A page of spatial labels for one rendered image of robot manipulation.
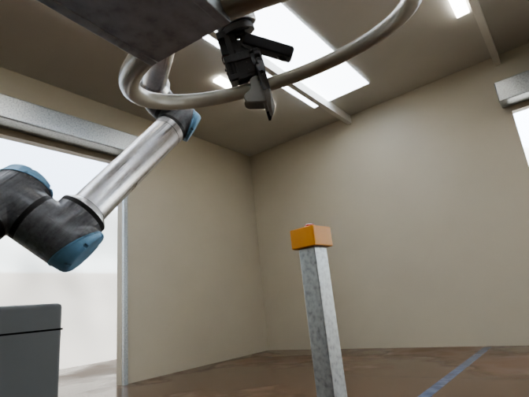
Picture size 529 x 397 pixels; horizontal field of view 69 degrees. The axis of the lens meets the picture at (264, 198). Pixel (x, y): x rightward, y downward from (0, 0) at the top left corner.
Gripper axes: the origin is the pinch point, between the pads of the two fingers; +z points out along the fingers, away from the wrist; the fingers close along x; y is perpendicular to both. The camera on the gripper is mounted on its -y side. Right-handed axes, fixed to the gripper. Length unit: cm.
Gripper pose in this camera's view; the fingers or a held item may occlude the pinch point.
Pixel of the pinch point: (272, 112)
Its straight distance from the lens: 89.4
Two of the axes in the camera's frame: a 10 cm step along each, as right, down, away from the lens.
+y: -9.6, 2.9, -0.2
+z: 2.9, 9.5, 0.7
